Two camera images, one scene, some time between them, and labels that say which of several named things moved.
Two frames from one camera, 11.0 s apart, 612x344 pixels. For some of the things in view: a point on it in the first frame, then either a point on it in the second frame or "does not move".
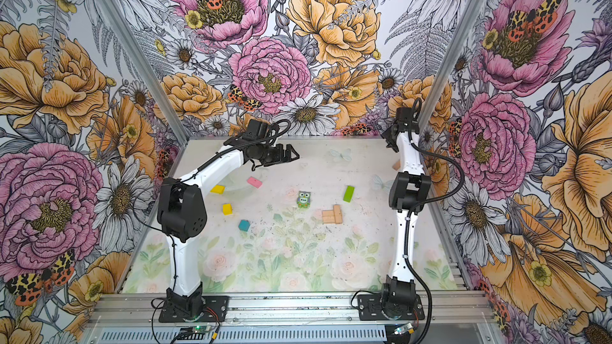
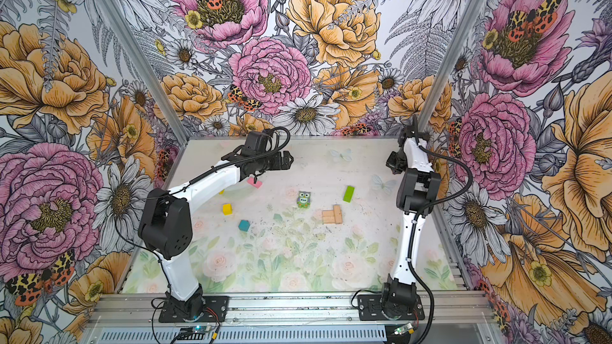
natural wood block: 338,214 does not move
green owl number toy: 304,199 does not move
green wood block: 348,193 does not move
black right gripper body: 390,138 → 398,161
